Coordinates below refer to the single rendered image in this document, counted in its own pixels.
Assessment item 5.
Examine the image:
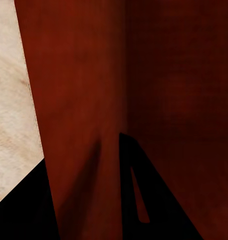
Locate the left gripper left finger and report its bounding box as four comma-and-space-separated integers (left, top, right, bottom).
0, 159, 60, 240

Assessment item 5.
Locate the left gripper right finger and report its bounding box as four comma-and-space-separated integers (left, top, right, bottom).
119, 133, 203, 240

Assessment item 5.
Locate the storage box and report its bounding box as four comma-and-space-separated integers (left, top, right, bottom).
14, 0, 228, 240

